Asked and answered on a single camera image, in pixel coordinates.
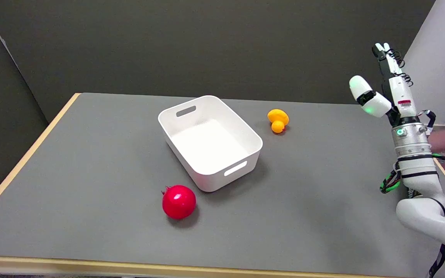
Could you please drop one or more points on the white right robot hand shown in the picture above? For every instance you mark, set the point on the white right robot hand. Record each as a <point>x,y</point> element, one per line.
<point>399,92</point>

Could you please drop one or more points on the orange toy fruit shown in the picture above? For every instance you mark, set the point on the orange toy fruit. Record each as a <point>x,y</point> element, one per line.
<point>277,120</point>

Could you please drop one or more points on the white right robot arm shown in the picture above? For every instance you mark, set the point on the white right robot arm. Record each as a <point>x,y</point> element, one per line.
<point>419,170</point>

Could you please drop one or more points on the white plastic storage bin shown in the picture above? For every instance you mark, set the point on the white plastic storage bin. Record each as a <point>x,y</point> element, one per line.
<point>211,143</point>

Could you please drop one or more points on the red pomegranate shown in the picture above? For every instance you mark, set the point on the red pomegranate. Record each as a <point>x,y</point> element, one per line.
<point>179,202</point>

